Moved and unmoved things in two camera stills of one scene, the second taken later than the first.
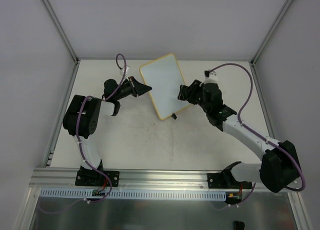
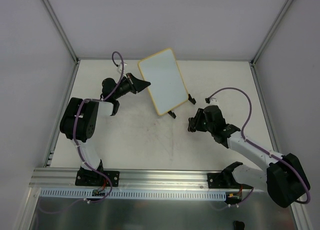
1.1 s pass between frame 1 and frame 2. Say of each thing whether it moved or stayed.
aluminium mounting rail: stayed
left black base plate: stayed
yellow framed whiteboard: moved
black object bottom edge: stayed
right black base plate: stayed
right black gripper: moved
